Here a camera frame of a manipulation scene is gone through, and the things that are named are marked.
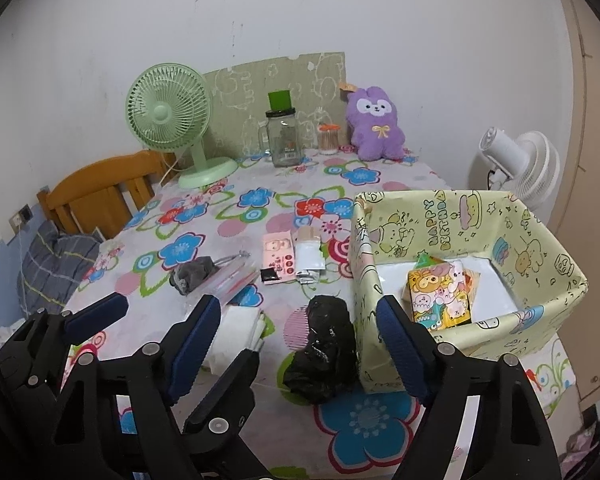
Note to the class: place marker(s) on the cotton swab container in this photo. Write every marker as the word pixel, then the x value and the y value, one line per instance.
pixel 328 141

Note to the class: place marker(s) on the grey plaid cloth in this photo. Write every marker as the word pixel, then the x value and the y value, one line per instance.
pixel 55 265

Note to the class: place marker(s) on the white and beige packet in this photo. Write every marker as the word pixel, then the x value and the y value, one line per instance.
pixel 308 260

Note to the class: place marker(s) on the floral tablecloth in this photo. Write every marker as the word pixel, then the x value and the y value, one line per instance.
pixel 280 195

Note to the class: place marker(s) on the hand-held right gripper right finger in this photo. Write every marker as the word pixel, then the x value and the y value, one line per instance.
pixel 402 355

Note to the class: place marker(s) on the black plastic bag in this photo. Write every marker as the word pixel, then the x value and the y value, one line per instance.
pixel 325 345

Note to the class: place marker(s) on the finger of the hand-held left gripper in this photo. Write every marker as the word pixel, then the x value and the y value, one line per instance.
pixel 97 312
pixel 227 395

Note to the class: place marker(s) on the white fan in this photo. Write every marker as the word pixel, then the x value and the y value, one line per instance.
pixel 525 160

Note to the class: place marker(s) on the green packet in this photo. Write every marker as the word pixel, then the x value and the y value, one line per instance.
pixel 426 261

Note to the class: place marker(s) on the wooden chair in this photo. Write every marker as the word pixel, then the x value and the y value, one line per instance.
pixel 95 185

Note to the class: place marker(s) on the clear plastic pouch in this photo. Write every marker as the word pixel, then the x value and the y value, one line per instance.
pixel 232 280

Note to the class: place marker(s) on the wall socket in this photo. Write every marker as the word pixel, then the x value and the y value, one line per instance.
pixel 21 215

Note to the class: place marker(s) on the grey sock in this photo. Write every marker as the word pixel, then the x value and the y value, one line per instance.
pixel 192 275

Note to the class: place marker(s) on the colourful cartoon tissue pack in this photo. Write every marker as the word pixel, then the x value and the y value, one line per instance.
pixel 437 295

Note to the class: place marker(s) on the purple plush bunny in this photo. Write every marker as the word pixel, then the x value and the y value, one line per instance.
pixel 375 130

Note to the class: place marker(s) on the beige door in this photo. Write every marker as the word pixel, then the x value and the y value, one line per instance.
pixel 595 160

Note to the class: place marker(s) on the small black packet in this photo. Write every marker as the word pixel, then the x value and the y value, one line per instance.
pixel 269 275

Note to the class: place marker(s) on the white tissue pack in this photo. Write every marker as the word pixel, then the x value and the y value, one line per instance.
pixel 240 325

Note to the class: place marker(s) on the green patterned board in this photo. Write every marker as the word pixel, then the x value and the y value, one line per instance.
pixel 240 90

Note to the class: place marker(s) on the pink card packet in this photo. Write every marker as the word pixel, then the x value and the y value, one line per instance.
pixel 279 255

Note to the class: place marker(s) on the green desk fan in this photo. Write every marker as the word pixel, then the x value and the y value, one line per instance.
pixel 167 110

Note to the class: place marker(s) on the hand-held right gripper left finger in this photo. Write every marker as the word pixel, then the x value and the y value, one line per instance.
pixel 195 347

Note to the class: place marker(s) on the glass jar with green top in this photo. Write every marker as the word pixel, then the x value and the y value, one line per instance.
pixel 282 140

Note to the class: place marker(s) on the yellow gift-wrapped box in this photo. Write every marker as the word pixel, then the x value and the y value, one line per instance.
pixel 540 270

